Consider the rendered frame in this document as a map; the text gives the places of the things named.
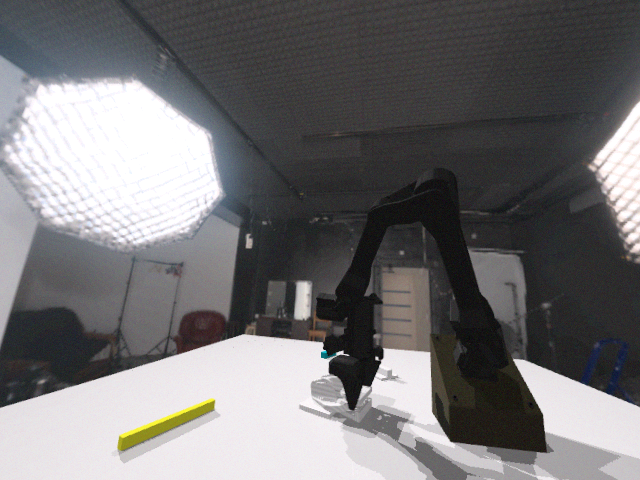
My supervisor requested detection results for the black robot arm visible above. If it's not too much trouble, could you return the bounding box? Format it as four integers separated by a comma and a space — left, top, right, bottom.
316, 168, 509, 383

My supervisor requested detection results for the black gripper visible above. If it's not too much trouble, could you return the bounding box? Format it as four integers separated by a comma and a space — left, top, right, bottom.
328, 324, 384, 411

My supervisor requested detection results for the yellow flat bar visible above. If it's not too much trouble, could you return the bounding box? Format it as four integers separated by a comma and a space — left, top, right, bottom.
117, 398, 215, 451

